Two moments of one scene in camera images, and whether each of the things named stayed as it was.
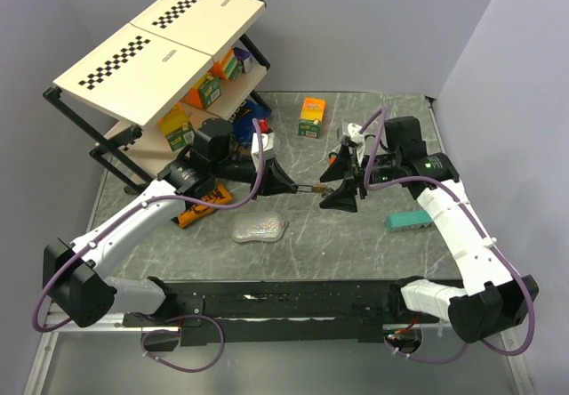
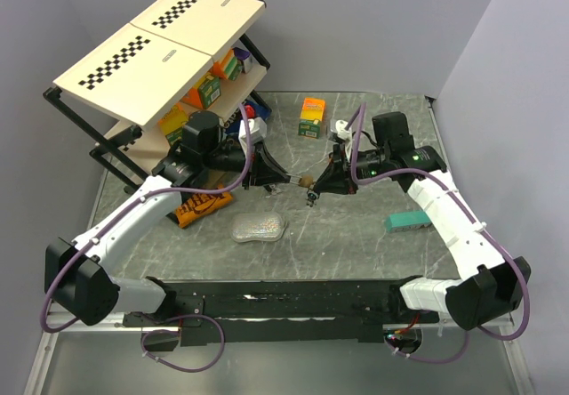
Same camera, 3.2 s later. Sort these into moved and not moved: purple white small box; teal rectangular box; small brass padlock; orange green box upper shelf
Moved: small brass padlock
Not moved: purple white small box; teal rectangular box; orange green box upper shelf
